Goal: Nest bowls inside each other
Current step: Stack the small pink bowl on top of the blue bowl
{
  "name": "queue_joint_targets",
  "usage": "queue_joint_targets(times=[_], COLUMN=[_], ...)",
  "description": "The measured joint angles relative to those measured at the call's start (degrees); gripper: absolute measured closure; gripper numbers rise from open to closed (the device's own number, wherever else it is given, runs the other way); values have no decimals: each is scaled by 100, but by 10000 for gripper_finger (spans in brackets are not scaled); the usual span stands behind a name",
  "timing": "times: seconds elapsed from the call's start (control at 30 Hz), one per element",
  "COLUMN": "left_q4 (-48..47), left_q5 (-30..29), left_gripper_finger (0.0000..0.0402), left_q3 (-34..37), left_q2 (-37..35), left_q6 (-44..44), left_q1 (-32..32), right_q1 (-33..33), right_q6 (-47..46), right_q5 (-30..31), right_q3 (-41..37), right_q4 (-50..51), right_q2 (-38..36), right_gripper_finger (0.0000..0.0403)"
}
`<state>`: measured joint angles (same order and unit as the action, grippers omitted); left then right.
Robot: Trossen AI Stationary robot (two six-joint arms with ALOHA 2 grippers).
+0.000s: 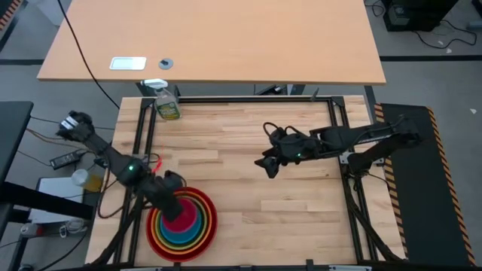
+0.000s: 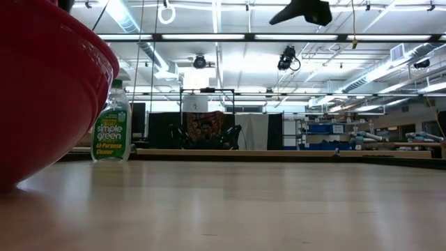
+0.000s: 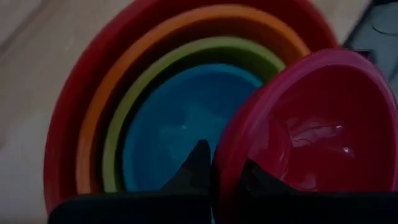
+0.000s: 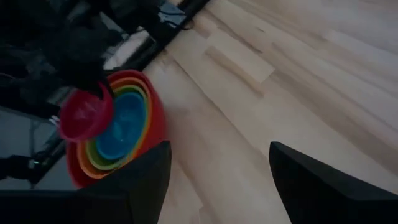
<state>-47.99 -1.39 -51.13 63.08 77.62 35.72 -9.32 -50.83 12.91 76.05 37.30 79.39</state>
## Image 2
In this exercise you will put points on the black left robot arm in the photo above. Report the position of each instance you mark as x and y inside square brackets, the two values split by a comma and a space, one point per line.
[66, 4]

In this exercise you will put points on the wooden background table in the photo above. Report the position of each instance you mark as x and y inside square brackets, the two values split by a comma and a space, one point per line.
[278, 153]

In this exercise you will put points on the blue storage bins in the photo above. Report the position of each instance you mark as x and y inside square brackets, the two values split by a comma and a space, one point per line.
[324, 129]

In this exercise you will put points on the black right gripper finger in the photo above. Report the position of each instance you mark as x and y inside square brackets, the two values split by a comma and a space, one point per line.
[287, 14]

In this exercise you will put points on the black overhead camera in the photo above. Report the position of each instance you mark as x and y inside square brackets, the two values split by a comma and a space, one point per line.
[287, 57]

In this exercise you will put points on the silver ceiling duct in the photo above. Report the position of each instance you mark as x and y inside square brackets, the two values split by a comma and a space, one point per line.
[139, 38]

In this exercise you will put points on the grey background robot arm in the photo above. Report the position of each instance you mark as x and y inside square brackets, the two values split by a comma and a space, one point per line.
[423, 136]
[366, 136]

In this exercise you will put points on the red patterned cloth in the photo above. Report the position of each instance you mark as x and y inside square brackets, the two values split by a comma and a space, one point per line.
[195, 122]

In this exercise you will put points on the black monitor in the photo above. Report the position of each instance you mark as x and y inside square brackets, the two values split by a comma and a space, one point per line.
[138, 120]

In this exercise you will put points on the person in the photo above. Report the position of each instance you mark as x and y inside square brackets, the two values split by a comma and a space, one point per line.
[206, 136]

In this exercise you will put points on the simple green cleaner bottle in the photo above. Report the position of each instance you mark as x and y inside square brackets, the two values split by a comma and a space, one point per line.
[111, 137]

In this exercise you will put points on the round black ceiling device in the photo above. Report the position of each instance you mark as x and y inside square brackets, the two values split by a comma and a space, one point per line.
[199, 62]

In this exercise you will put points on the black curtain panel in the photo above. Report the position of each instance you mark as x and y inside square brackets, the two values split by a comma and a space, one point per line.
[162, 130]

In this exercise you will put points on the red plastic bowl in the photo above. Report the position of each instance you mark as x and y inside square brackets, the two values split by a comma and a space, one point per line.
[45, 90]

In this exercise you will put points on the black overhead frame bar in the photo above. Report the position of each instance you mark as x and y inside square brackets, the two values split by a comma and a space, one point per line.
[271, 37]

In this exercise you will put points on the white curtain panel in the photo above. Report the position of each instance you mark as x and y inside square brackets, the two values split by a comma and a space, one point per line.
[252, 132]

